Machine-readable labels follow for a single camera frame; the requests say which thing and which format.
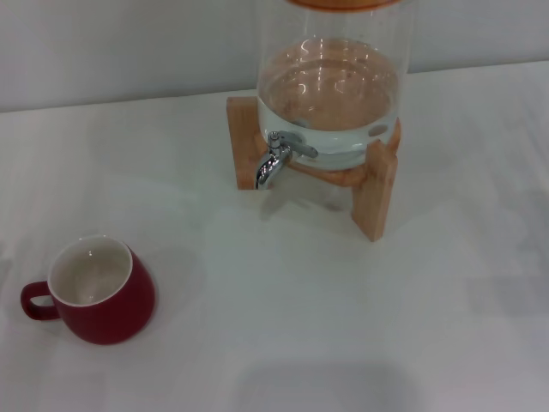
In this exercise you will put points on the wooden dispenser stand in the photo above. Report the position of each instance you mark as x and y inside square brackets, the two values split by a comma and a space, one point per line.
[377, 201]

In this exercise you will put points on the chrome faucet tap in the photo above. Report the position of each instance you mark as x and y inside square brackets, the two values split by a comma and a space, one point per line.
[268, 165]

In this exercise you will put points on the glass water dispenser jar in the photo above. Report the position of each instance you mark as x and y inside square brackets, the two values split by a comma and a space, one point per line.
[330, 86]

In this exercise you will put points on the red ceramic cup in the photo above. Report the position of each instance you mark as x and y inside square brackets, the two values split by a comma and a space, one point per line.
[111, 309]

